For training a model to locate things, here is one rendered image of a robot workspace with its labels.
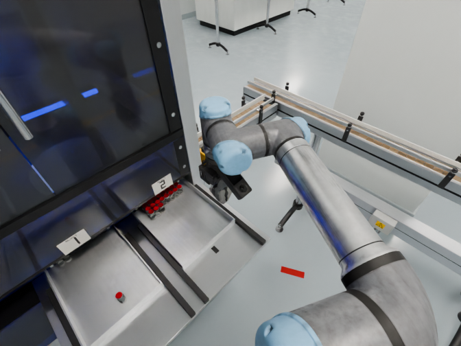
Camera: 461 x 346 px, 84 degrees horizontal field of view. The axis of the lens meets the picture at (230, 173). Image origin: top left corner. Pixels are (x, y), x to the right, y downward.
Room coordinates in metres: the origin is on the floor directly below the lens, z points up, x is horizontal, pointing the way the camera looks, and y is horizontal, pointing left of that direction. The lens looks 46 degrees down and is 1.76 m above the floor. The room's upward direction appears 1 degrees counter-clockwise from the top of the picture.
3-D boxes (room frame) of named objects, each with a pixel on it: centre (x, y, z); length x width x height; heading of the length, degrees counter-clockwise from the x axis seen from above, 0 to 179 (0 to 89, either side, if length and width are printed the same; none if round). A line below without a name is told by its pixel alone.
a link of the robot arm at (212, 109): (0.52, 0.03, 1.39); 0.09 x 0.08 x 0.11; 17
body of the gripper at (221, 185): (0.53, 0.04, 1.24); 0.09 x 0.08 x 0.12; 44
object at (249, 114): (1.15, 0.00, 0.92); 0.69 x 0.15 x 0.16; 134
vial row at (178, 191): (0.67, 0.28, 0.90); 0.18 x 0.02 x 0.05; 135
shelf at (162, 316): (0.42, 0.27, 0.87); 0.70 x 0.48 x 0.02; 134
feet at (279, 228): (1.22, -0.53, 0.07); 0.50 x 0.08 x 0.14; 134
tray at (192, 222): (0.59, 0.20, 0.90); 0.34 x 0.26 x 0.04; 45
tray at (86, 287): (0.36, 0.44, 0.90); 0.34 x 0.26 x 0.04; 44
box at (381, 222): (0.79, -0.85, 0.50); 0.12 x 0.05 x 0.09; 44
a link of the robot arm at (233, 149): (0.43, -0.01, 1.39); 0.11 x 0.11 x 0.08; 17
